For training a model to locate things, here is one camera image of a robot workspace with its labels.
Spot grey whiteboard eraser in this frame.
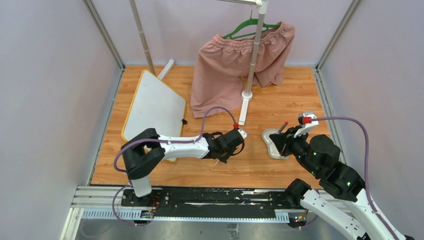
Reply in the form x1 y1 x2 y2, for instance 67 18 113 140
261 128 289 160

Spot white red marker pen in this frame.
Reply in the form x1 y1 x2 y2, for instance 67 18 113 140
277 121 289 134

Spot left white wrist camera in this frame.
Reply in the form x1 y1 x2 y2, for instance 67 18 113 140
237 128 248 139

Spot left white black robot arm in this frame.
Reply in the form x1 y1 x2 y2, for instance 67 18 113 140
115 128 248 207

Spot green clothes hanger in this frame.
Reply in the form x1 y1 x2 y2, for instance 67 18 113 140
222 12 281 40

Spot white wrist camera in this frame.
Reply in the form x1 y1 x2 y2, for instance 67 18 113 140
293 111 319 138
237 128 248 139

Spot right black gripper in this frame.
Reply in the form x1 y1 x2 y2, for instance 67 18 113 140
270 124 321 177

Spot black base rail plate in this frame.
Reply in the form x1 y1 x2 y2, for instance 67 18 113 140
117 186 316 229

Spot white clothes rack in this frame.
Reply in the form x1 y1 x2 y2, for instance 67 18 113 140
129 0 269 126

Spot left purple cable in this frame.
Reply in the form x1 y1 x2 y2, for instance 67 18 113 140
111 106 240 228

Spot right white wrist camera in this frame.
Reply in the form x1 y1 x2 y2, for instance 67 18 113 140
293 111 319 138

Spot yellow framed whiteboard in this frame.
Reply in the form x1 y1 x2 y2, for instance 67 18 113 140
121 70 187 142

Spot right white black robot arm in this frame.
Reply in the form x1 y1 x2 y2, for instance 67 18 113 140
269 127 412 240

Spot pink shorts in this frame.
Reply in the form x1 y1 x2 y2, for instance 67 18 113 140
190 21 295 118

